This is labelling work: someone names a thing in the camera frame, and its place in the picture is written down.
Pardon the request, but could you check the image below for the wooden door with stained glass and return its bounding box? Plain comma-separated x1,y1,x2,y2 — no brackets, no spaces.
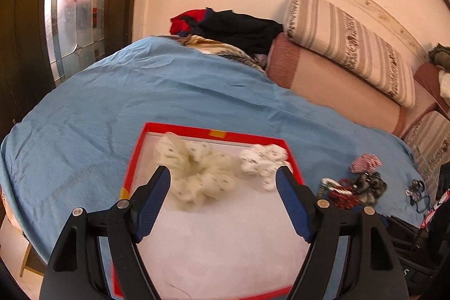
0,0,146,135

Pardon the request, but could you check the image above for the grey furry scrunchie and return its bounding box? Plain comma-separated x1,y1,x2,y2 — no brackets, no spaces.
355,181,387,204

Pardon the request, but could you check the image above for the pink bolster cushion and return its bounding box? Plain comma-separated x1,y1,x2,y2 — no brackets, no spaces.
266,33,403,137

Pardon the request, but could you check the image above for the black hair tie with charm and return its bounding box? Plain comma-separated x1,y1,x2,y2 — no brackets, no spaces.
406,181,431,214

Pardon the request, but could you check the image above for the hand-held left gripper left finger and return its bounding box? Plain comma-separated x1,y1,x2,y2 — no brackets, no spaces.
39,165,172,300

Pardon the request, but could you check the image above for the striped floral seat cushion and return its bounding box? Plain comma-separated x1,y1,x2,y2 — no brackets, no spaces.
402,110,450,181

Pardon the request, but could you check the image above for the long striped floral cushion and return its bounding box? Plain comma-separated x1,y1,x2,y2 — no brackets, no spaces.
284,0,416,108

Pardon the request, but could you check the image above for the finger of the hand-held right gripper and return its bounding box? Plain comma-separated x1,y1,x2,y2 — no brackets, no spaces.
381,214,424,251

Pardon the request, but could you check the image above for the white dotted scrunchie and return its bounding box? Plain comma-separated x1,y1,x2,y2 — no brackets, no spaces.
239,143,294,191

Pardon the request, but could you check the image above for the striped lanyard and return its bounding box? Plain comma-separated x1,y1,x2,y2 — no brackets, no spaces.
420,189,450,228

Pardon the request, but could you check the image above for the red white-dotted scrunchie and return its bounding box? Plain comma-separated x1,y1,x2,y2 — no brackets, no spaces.
328,189,360,209

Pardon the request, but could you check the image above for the red checked scrunchie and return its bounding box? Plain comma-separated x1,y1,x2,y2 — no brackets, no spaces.
350,153,382,171

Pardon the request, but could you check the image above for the red garment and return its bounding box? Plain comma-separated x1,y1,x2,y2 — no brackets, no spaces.
170,9,206,34

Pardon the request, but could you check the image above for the cream dotted scrunchie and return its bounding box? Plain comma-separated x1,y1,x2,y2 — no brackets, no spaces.
155,132,237,213

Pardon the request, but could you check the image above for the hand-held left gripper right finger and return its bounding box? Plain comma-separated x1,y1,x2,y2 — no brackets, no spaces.
275,166,410,300

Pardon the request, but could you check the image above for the white garment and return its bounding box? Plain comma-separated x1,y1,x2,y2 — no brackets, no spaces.
438,70,450,97

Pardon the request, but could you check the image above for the blue blanket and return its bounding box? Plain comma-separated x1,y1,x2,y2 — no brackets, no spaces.
0,36,426,300

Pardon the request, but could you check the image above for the red tray with white inside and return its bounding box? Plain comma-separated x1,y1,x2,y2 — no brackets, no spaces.
112,122,306,300

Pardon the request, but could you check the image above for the dark cloth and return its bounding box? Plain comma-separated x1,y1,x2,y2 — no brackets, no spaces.
435,164,450,202

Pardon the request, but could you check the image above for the pile of dark clothes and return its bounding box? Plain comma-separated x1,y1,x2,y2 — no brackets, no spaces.
179,8,284,56

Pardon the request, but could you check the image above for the gold patterned blanket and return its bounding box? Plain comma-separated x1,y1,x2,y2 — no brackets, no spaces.
158,35,268,72

